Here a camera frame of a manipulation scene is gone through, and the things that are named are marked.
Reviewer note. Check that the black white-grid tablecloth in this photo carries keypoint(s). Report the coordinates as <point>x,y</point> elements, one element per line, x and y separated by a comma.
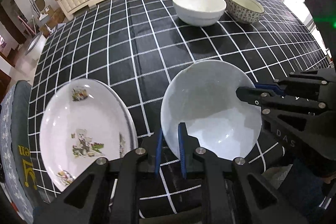
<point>131,43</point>

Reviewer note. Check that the person's right forearm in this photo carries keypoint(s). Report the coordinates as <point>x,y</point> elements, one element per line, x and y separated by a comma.
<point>302,176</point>

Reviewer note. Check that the cardboard box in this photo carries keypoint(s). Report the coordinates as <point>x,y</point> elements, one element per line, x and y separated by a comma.
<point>56,15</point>

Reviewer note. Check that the white grey mop bucket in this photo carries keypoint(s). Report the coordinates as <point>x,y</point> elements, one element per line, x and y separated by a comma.
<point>35,44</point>

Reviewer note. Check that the white plate with picture prints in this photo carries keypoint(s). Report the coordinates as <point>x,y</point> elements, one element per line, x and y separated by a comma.
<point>86,113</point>

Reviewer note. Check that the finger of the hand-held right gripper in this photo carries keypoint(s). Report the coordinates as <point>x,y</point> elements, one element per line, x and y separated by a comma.
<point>265,86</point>
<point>248,96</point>

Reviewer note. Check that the round brown wall decoration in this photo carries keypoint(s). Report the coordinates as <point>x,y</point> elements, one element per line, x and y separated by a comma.
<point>40,2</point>

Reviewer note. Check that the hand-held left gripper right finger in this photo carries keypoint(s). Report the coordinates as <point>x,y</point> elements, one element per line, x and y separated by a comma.
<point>181,150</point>

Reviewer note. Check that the plain white bowl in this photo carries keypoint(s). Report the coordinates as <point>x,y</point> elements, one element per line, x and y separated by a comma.
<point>199,6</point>

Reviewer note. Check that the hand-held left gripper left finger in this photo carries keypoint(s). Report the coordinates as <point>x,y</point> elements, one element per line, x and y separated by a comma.
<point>158,151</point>

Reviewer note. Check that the green patterned bowl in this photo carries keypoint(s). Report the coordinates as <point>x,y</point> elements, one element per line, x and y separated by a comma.
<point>244,10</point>

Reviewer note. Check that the blue floral white bowl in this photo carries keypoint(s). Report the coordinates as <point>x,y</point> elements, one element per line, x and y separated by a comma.
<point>210,108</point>

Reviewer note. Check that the white mop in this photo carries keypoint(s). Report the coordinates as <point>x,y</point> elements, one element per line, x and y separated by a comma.
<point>32,1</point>

